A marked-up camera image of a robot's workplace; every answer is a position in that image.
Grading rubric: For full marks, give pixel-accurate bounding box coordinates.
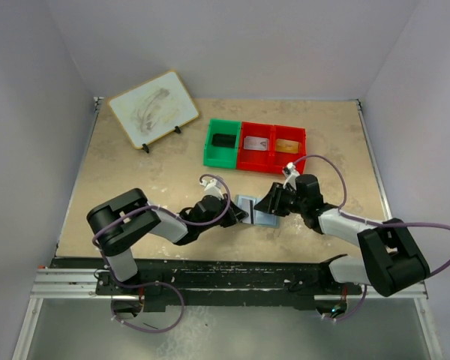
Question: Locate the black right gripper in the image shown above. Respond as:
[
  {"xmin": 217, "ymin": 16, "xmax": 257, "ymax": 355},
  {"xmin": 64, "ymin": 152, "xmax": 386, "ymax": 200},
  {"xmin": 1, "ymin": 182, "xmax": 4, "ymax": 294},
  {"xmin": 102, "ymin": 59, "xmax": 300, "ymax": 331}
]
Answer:
[{"xmin": 254, "ymin": 181, "xmax": 307, "ymax": 217}]

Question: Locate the white striped card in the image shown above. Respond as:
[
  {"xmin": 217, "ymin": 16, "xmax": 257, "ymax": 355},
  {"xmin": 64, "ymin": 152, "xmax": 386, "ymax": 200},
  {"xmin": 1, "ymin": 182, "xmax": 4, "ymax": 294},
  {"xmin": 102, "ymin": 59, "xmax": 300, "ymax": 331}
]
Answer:
[{"xmin": 241, "ymin": 199, "xmax": 254, "ymax": 224}]

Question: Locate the teal leather card holder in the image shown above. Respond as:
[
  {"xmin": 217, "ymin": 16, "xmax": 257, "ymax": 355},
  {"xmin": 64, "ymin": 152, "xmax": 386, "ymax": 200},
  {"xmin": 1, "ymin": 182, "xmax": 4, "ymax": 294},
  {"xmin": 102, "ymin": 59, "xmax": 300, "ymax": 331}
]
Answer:
[{"xmin": 235, "ymin": 195, "xmax": 279, "ymax": 228}]

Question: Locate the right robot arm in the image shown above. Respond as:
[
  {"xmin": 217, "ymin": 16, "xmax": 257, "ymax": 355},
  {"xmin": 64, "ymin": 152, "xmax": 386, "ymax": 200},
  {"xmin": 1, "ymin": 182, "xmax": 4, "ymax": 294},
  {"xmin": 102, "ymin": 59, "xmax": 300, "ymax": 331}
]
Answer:
[{"xmin": 254, "ymin": 174, "xmax": 431, "ymax": 297}]

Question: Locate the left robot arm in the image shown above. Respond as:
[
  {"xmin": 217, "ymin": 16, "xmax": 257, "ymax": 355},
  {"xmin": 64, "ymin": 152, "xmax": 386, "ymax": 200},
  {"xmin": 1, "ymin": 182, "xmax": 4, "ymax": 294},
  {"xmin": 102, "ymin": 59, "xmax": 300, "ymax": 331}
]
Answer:
[{"xmin": 86, "ymin": 188, "xmax": 249, "ymax": 294}]

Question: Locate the orange card in bin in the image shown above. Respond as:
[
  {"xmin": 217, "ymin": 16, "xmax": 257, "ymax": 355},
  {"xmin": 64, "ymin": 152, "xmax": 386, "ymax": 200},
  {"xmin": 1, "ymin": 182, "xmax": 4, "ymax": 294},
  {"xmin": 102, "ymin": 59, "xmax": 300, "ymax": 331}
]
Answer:
[{"xmin": 275, "ymin": 139, "xmax": 302, "ymax": 154}]

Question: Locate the silver card in bin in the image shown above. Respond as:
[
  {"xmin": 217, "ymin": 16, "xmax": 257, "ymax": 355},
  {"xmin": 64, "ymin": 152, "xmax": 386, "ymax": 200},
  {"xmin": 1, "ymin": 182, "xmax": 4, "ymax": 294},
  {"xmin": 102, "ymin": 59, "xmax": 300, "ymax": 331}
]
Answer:
[{"xmin": 243, "ymin": 136, "xmax": 269, "ymax": 152}]

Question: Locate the black card in green bin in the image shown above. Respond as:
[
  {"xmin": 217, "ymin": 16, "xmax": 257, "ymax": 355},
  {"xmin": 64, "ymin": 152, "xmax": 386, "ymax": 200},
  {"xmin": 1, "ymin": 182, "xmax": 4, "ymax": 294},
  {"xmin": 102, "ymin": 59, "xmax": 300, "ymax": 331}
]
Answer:
[{"xmin": 211, "ymin": 133, "xmax": 236, "ymax": 149}]

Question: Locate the red double plastic bin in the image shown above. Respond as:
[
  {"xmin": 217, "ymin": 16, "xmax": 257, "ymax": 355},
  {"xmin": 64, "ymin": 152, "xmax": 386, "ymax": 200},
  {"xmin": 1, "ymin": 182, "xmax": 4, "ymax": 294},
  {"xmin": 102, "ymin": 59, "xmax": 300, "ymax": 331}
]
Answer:
[{"xmin": 236, "ymin": 121, "xmax": 306, "ymax": 174}]

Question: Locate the green plastic bin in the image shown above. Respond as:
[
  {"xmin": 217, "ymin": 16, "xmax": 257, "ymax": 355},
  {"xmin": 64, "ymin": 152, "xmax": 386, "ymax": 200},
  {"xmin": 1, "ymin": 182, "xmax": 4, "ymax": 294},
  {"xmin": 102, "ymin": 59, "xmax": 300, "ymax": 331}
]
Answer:
[{"xmin": 203, "ymin": 118, "xmax": 242, "ymax": 169}]

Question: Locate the black whiteboard stand clip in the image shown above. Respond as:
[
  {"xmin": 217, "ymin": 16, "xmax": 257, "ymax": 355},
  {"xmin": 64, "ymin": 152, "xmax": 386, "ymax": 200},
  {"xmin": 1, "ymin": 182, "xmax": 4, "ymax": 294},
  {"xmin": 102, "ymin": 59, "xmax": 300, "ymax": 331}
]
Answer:
[{"xmin": 142, "ymin": 143, "xmax": 150, "ymax": 154}]

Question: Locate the yellow framed whiteboard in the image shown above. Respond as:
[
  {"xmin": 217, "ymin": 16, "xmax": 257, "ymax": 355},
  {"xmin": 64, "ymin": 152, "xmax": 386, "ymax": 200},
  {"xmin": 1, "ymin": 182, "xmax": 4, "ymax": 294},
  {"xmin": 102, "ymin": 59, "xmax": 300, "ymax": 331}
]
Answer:
[{"xmin": 108, "ymin": 70, "xmax": 200, "ymax": 150}]

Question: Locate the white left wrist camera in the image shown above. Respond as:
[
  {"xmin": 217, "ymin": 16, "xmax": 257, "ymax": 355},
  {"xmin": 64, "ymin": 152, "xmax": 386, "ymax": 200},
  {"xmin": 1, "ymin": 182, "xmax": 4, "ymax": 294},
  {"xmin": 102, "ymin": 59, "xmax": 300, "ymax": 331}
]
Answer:
[{"xmin": 200, "ymin": 178, "xmax": 223, "ymax": 199}]

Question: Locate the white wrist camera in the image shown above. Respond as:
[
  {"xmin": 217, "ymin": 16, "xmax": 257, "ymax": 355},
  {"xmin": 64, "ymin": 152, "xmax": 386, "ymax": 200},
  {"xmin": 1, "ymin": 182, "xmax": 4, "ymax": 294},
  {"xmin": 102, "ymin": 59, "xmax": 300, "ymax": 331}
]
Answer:
[
  {"xmin": 282, "ymin": 162, "xmax": 301, "ymax": 191},
  {"xmin": 200, "ymin": 178, "xmax": 223, "ymax": 199}
]

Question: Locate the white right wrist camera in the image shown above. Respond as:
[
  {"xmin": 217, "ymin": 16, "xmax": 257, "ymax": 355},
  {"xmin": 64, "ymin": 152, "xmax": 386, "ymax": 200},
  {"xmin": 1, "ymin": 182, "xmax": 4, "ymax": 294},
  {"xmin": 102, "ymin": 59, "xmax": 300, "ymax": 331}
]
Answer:
[{"xmin": 282, "ymin": 162, "xmax": 301, "ymax": 191}]

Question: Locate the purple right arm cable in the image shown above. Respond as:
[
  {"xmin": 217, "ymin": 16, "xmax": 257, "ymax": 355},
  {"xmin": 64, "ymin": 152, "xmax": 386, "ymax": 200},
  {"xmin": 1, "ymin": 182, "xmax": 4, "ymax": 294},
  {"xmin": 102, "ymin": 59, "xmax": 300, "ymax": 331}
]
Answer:
[{"xmin": 290, "ymin": 154, "xmax": 450, "ymax": 323}]

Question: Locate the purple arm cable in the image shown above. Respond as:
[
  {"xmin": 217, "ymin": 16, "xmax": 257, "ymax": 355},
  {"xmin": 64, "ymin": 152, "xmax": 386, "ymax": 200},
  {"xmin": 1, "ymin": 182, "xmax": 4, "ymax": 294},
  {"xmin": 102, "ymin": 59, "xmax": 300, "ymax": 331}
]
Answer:
[
  {"xmin": 91, "ymin": 174, "xmax": 232, "ymax": 333},
  {"xmin": 290, "ymin": 154, "xmax": 450, "ymax": 323}
]

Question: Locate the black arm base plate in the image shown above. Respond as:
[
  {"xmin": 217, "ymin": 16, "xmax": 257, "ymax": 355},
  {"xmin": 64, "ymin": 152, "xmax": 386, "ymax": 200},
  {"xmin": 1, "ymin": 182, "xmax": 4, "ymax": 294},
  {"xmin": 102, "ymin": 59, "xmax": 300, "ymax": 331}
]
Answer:
[{"xmin": 51, "ymin": 258, "xmax": 362, "ymax": 317}]

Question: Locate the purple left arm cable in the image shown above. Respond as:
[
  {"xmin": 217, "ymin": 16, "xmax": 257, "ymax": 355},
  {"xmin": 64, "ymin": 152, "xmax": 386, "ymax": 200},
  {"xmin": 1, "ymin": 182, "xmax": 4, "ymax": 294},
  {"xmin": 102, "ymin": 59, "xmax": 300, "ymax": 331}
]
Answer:
[{"xmin": 91, "ymin": 174, "xmax": 232, "ymax": 333}]

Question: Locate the aluminium frame rail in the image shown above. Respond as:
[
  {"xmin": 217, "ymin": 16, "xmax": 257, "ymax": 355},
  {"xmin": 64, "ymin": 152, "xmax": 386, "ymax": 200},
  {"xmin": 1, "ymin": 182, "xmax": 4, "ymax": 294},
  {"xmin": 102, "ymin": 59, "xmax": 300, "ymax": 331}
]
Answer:
[{"xmin": 13, "ymin": 258, "xmax": 443, "ymax": 359}]

